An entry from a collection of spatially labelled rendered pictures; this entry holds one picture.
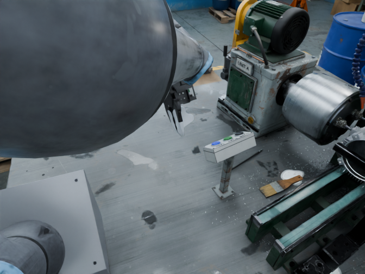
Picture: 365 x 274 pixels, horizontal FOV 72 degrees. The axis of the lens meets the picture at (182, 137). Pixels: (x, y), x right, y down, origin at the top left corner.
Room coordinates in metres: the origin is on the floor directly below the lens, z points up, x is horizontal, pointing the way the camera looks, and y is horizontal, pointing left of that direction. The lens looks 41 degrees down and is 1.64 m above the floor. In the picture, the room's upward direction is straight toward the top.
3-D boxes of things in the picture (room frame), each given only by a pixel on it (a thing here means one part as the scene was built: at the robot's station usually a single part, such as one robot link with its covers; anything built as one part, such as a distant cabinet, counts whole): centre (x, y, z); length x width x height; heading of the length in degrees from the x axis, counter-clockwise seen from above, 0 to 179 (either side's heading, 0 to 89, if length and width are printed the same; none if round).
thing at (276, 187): (0.65, -0.41, 0.80); 0.21 x 0.05 x 0.01; 114
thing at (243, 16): (1.17, -0.36, 1.16); 0.33 x 0.26 x 0.42; 30
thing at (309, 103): (0.90, -0.55, 1.04); 0.37 x 0.25 x 0.25; 30
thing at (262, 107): (1.15, -0.41, 0.99); 0.35 x 0.31 x 0.37; 30
